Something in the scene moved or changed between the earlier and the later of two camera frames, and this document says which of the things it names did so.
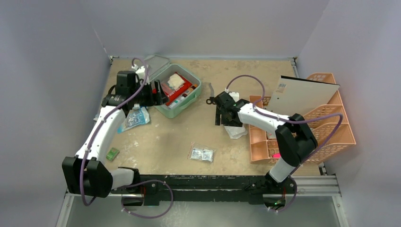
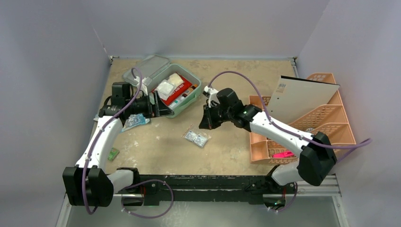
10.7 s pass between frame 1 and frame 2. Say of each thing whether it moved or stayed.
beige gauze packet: stayed
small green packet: stayed
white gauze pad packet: moved
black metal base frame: stayed
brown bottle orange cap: stayed
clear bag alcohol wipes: moved
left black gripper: moved
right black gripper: moved
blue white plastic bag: stayed
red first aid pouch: stayed
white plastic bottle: stayed
